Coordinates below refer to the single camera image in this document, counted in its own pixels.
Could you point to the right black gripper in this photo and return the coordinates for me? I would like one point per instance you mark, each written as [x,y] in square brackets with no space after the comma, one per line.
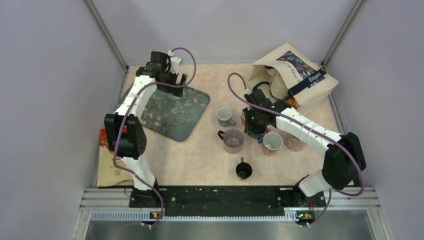
[250,127]

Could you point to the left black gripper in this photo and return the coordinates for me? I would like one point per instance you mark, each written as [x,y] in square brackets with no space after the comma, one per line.
[176,91]

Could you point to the salmon mug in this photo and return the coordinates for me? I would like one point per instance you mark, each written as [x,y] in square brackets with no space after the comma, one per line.
[271,142]
[243,118]

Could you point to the lilac mug black handle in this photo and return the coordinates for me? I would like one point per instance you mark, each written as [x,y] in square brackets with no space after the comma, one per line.
[233,140]

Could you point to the light blue mug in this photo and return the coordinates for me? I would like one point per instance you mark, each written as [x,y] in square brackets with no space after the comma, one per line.
[224,117]

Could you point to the dark brown mug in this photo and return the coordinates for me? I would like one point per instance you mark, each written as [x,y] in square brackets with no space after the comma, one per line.
[243,169]

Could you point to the green floral tray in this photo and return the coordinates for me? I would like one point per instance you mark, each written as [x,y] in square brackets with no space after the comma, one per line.
[174,118]

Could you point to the salmon mug front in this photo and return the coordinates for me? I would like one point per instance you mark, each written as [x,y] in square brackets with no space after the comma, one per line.
[243,118]

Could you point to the grey white mug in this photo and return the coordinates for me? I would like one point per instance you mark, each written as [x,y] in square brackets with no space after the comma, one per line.
[174,96]

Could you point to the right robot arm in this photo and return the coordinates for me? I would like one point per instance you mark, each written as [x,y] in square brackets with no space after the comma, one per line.
[342,153]

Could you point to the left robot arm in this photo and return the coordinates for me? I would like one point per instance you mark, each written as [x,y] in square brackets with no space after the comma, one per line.
[124,131]

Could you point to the orange snack packet in bag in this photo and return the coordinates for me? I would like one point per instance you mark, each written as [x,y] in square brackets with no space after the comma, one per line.
[293,103]

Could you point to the beige tote bag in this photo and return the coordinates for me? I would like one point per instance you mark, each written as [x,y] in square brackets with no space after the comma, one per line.
[291,75]

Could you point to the cassava chips bag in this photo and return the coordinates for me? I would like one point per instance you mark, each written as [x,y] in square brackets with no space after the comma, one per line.
[107,174]

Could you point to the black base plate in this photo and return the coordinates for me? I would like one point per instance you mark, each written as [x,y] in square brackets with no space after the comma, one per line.
[224,201]

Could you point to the aluminium rail frame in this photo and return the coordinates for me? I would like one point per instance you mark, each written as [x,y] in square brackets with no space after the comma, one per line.
[118,199]

